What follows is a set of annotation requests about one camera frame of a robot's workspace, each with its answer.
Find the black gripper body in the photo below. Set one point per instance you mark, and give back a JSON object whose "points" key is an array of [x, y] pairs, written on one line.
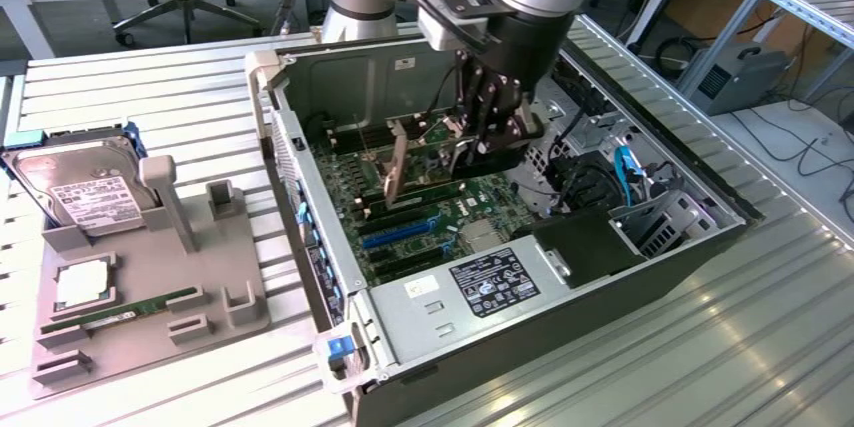
{"points": [[527, 52]]}

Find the metal socket cover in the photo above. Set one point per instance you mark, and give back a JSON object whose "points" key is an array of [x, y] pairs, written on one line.
{"points": [[449, 122]]}

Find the thin metal locking lever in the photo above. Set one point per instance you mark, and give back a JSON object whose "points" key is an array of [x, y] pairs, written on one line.
{"points": [[365, 139]]}

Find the silver drive cage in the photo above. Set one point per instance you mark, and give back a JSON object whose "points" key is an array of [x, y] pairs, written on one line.
{"points": [[534, 192]]}

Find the green motherboard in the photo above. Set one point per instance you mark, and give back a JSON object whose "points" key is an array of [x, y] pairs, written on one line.
{"points": [[494, 197]]}

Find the CPU socket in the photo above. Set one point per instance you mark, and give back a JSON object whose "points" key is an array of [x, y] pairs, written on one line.
{"points": [[377, 167]]}

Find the black RAM slot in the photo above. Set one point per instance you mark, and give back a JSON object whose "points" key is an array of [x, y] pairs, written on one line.
{"points": [[361, 208], [367, 200], [347, 143], [347, 136], [347, 150], [363, 195], [366, 215]]}

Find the green RAM stick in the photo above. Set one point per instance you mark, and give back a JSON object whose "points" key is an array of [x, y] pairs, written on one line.
{"points": [[154, 303], [427, 197]]}

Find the silver chipset heatsink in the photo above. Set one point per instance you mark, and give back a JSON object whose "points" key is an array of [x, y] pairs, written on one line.
{"points": [[481, 237]]}

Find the long black expansion slot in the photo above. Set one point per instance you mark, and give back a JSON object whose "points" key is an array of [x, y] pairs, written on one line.
{"points": [[407, 259], [394, 224], [410, 270]]}

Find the blue expansion slot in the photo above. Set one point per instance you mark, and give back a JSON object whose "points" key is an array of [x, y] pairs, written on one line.
{"points": [[397, 237]]}

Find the black plastic shroud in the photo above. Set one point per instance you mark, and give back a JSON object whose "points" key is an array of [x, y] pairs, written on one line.
{"points": [[587, 247]]}

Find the grey robot controller box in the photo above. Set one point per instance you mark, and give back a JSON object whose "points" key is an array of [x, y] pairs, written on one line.
{"points": [[748, 77]]}

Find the short black expansion slot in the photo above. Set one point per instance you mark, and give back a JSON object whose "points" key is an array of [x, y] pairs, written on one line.
{"points": [[381, 255]]}

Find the silver disk bay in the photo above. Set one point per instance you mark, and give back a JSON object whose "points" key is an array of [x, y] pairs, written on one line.
{"points": [[661, 234]]}

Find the aluminium slat side table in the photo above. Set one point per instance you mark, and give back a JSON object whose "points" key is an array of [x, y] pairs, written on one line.
{"points": [[821, 2]]}

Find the grey chair star base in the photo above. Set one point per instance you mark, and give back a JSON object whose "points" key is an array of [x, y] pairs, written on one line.
{"points": [[190, 17]]}

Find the grey power supply unit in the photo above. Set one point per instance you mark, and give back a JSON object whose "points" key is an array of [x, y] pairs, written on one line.
{"points": [[414, 327]]}

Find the open black PC case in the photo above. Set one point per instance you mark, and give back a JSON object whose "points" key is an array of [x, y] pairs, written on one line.
{"points": [[667, 307]]}

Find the blue case latch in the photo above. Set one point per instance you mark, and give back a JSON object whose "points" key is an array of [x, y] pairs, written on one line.
{"points": [[341, 347]]}

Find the hard disk with blue carrier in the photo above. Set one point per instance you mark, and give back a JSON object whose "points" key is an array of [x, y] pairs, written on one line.
{"points": [[80, 197]]}

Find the grey parts rack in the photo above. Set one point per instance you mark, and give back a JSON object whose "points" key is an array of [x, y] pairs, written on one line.
{"points": [[134, 287]]}

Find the silver CPU chip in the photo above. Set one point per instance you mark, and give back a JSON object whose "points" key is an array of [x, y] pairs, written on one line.
{"points": [[83, 284]]}

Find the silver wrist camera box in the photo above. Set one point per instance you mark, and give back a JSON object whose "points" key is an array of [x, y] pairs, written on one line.
{"points": [[447, 32]]}

